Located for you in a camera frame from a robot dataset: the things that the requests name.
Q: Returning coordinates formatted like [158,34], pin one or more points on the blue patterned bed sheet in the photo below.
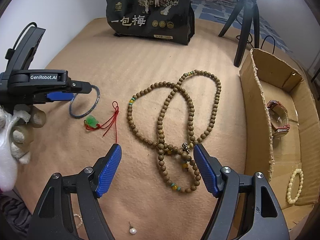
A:
[215,10]

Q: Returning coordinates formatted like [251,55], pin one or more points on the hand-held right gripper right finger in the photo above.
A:
[205,170]

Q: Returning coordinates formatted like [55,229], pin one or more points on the cardboard box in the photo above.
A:
[306,120]

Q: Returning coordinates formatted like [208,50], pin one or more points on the blue bangle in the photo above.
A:
[96,101]

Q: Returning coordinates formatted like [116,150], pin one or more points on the black mini tripod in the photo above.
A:
[246,17]

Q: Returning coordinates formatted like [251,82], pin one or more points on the person's left hand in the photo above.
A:
[22,135]

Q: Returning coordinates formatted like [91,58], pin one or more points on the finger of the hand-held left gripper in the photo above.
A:
[60,96]
[80,87]

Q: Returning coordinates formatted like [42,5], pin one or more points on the pearl earring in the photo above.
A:
[132,230]

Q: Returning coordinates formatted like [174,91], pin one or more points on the black printed snack bag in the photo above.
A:
[150,12]

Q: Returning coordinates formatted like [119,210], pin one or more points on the striped grey clothing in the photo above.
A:
[12,217]

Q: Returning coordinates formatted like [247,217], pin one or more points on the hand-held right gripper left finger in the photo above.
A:
[110,166]

